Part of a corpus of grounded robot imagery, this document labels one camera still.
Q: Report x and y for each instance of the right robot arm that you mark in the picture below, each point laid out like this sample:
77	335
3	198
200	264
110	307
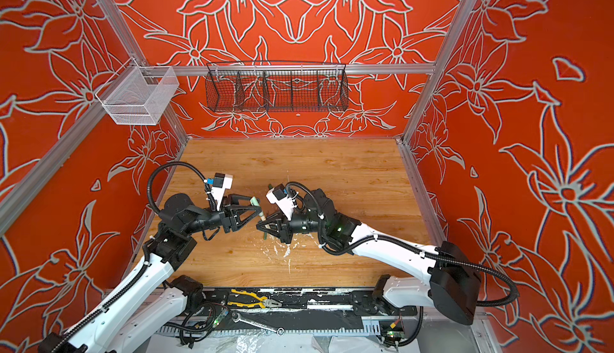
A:
439	277

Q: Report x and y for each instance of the silver wrench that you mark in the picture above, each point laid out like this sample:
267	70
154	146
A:
238	318

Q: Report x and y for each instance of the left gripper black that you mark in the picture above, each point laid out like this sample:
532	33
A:
229	219

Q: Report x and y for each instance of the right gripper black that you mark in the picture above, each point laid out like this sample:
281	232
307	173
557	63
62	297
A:
272	219

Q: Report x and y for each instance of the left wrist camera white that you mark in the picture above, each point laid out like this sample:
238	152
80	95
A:
216	187

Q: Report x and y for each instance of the yellow handled pliers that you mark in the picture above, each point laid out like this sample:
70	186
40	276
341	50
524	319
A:
245	299

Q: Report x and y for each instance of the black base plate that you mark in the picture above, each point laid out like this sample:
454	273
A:
359	301

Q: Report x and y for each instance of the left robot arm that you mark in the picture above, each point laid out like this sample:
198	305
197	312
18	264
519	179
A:
121	323

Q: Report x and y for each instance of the white mesh basket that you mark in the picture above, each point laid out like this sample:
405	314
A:
139	95

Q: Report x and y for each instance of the black wire basket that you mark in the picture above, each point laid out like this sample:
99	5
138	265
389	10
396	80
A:
277	88

